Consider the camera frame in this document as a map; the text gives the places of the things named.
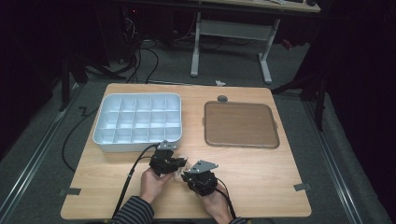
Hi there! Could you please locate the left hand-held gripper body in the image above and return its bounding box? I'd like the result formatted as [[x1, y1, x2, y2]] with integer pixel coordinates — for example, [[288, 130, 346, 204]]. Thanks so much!
[[148, 140, 181, 177]]

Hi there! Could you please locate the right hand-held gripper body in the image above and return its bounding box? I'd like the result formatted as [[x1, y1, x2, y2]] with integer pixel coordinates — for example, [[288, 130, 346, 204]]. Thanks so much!
[[183, 160, 219, 197]]

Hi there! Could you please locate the person's left hand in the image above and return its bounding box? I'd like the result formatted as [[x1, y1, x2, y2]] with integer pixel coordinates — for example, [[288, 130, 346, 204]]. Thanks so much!
[[138, 167, 176, 205]]

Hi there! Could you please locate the person's right hand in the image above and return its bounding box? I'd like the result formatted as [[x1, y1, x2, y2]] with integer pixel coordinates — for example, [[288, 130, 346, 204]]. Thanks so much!
[[197, 182, 235, 224]]

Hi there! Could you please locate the white divided storage box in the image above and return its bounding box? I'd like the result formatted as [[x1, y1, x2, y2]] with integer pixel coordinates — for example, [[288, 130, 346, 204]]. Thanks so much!
[[92, 92, 183, 154]]

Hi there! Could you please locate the brown wooden tray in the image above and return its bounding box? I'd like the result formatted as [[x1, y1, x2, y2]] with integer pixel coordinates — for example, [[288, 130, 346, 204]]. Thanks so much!
[[203, 100, 281, 149]]

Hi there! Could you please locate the grey tape piece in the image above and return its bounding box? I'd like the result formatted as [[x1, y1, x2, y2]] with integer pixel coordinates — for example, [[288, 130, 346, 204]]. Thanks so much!
[[59, 187, 82, 197], [293, 182, 312, 192]]

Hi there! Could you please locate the black metal stand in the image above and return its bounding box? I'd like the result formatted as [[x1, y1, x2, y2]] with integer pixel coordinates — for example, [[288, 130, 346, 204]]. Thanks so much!
[[271, 62, 330, 133], [58, 46, 127, 112]]

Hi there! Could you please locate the desk with white legs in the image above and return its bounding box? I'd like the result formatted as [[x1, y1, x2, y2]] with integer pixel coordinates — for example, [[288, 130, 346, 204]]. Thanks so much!
[[189, 0, 322, 85]]

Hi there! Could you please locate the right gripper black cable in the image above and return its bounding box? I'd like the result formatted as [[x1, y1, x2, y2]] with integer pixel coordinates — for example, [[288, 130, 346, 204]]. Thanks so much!
[[214, 176, 238, 220]]

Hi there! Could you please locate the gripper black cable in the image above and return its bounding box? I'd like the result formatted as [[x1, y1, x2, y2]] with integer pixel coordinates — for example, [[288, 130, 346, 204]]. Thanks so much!
[[214, 176, 238, 220], [110, 142, 161, 222]]

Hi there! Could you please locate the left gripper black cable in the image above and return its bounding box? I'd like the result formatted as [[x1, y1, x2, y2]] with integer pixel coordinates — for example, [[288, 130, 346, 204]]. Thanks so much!
[[110, 142, 161, 222]]

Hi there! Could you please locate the black floor cable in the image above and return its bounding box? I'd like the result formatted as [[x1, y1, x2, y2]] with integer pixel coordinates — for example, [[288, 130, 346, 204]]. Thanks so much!
[[61, 105, 101, 174]]

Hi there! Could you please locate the bundle of black cables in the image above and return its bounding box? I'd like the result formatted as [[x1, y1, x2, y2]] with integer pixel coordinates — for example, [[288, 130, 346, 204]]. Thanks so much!
[[120, 15, 161, 85]]

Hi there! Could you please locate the metal floor rail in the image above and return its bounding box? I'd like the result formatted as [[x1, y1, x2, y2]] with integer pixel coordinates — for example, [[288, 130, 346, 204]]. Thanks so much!
[[302, 100, 364, 224], [0, 83, 80, 217]]

